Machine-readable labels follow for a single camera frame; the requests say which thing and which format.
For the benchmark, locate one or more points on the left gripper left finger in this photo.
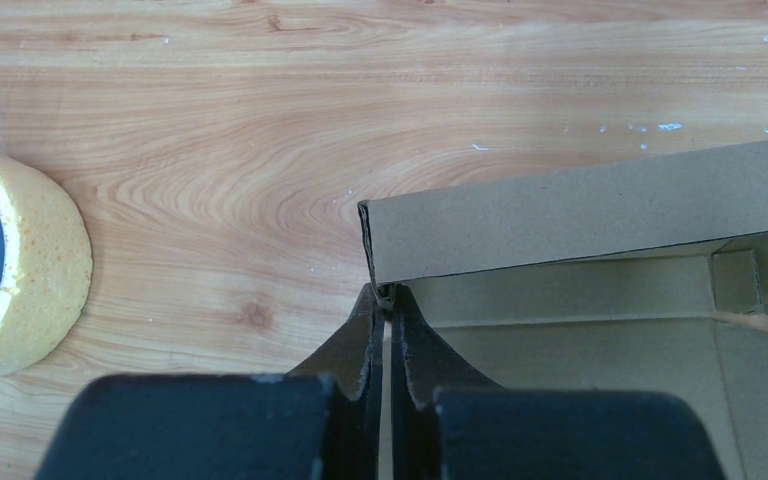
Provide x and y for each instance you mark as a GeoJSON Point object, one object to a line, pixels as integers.
{"type": "Point", "coordinates": [320, 420]}

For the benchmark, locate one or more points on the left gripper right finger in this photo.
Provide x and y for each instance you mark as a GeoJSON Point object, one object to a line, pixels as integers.
{"type": "Point", "coordinates": [451, 421]}

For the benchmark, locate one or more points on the cardboard box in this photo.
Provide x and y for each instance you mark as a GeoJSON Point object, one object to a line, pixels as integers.
{"type": "Point", "coordinates": [648, 275]}

